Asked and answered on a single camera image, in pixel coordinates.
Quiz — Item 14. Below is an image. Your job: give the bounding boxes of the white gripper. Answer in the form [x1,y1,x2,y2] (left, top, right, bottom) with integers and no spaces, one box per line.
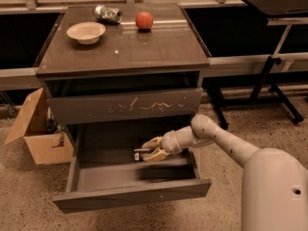
[141,130,183,162]

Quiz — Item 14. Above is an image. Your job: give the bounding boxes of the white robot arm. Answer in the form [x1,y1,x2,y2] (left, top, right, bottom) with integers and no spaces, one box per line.
[142,115,308,231]

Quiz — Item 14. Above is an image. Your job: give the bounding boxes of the scratched grey upper drawer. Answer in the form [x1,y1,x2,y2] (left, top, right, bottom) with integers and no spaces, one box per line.
[48,88,202,124]

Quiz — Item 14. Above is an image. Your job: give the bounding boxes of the open grey middle drawer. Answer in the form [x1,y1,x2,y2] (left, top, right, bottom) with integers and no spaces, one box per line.
[53,115,211,213]

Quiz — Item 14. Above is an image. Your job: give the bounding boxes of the grey drawer cabinet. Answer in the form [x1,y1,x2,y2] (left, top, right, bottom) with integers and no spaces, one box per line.
[34,1,213,152]

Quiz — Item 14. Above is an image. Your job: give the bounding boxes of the bottles in cardboard box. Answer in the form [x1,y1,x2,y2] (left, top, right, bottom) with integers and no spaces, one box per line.
[46,108,64,134]

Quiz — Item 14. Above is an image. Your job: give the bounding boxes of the cardboard box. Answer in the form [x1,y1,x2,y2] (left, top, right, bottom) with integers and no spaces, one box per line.
[5,89,73,165]

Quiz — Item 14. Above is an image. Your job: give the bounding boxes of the red apple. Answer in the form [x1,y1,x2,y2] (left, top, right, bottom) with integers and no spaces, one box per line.
[136,12,153,30]

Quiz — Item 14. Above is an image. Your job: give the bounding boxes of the white bowl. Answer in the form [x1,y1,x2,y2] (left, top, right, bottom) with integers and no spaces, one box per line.
[66,22,106,45]

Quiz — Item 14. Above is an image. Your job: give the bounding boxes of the black side table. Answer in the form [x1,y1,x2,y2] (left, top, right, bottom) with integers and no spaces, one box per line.
[207,0,308,129]

